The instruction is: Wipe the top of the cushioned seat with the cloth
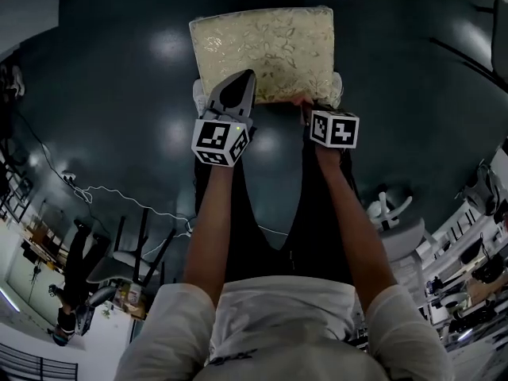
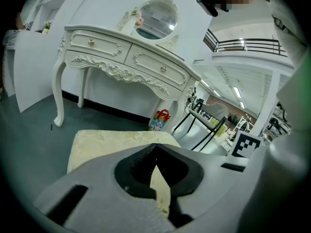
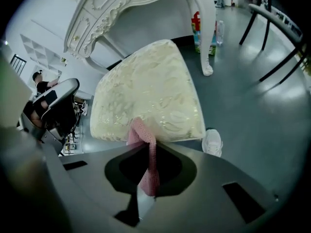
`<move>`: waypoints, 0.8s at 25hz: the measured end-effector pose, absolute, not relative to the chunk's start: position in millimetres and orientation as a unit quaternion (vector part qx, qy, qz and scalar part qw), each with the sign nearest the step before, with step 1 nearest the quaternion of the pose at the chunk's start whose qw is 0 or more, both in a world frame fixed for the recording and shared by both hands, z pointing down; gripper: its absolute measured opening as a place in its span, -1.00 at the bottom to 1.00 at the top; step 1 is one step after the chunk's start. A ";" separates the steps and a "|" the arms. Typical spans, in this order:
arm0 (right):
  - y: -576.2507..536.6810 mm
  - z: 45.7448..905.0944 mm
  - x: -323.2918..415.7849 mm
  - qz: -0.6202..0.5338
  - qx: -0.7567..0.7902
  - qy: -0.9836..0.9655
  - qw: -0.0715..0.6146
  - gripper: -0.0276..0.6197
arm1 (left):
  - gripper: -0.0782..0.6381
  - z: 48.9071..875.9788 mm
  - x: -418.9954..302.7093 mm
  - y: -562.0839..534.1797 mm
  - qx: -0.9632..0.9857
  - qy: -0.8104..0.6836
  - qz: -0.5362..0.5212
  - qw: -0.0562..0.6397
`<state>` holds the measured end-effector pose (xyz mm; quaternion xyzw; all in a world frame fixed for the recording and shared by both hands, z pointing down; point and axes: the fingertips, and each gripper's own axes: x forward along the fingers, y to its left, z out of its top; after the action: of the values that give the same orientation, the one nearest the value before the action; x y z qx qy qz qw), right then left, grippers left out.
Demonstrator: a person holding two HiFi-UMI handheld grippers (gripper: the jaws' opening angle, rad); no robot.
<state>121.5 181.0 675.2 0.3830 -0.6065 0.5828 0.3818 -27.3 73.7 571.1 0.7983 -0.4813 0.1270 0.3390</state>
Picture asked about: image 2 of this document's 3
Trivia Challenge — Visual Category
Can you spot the grey chair with black legs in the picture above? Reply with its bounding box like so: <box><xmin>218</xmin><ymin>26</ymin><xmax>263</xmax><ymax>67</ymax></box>
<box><xmin>171</xmin><ymin>102</ymin><xmax>229</xmax><ymax>151</ymax></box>

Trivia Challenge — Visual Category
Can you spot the white carved dressing table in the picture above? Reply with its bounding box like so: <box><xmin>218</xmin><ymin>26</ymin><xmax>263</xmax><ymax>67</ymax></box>
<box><xmin>51</xmin><ymin>24</ymin><xmax>203</xmax><ymax>133</ymax></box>

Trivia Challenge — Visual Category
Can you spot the white panel board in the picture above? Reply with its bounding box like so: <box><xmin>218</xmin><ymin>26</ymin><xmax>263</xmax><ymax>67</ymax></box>
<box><xmin>13</xmin><ymin>30</ymin><xmax>64</xmax><ymax>113</ymax></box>

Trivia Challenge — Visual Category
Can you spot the black balcony railing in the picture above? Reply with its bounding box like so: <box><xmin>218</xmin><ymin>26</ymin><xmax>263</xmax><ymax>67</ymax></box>
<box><xmin>203</xmin><ymin>28</ymin><xmax>289</xmax><ymax>57</ymax></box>

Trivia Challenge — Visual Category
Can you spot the light grey cloth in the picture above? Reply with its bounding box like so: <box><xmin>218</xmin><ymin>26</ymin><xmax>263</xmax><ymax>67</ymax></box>
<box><xmin>242</xmin><ymin>130</ymin><xmax>311</xmax><ymax>228</ymax></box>

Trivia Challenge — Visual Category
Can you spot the colourful gift bag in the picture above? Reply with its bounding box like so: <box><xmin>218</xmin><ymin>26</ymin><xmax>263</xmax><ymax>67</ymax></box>
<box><xmin>148</xmin><ymin>109</ymin><xmax>172</xmax><ymax>132</ymax></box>

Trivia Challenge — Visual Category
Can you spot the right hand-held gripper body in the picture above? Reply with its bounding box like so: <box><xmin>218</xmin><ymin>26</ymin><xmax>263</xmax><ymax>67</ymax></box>
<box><xmin>230</xmin><ymin>130</ymin><xmax>261</xmax><ymax>159</ymax></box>

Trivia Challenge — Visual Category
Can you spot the black head-worn camera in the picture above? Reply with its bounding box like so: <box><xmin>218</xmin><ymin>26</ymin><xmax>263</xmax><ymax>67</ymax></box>
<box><xmin>196</xmin><ymin>0</ymin><xmax>219</xmax><ymax>17</ymax></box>

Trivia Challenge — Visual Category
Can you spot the cream cushioned seat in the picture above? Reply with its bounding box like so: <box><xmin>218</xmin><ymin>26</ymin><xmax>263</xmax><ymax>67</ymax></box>
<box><xmin>67</xmin><ymin>129</ymin><xmax>181</xmax><ymax>217</ymax></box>

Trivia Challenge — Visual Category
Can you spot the oval white-framed mirror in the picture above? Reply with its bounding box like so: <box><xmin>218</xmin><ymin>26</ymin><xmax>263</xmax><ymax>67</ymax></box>
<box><xmin>116</xmin><ymin>0</ymin><xmax>180</xmax><ymax>50</ymax></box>

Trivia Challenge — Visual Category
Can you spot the person's white shirt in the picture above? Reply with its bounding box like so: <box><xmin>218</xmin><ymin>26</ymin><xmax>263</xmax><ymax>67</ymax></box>
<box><xmin>264</xmin><ymin>0</ymin><xmax>311</xmax><ymax>131</ymax></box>

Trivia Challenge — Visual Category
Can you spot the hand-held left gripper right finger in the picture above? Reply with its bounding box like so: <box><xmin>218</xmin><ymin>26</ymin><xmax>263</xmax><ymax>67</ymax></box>
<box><xmin>156</xmin><ymin>143</ymin><xmax>254</xmax><ymax>229</ymax></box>

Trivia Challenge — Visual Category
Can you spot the small potted plant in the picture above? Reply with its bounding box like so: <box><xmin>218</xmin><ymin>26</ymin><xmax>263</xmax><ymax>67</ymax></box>
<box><xmin>41</xmin><ymin>20</ymin><xmax>53</xmax><ymax>34</ymax></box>

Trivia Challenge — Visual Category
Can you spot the pink flower bouquet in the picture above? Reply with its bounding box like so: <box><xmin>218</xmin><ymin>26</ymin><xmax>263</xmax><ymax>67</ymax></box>
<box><xmin>130</xmin><ymin>8</ymin><xmax>144</xmax><ymax>27</ymax></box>

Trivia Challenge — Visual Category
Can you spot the white shelving unit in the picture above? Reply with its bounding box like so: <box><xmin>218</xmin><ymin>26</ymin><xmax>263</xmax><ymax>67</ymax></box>
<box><xmin>21</xmin><ymin>0</ymin><xmax>76</xmax><ymax>33</ymax></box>

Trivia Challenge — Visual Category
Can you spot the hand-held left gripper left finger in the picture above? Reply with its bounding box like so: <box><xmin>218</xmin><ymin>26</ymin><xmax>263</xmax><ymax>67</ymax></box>
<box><xmin>34</xmin><ymin>143</ymin><xmax>175</xmax><ymax>233</ymax></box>

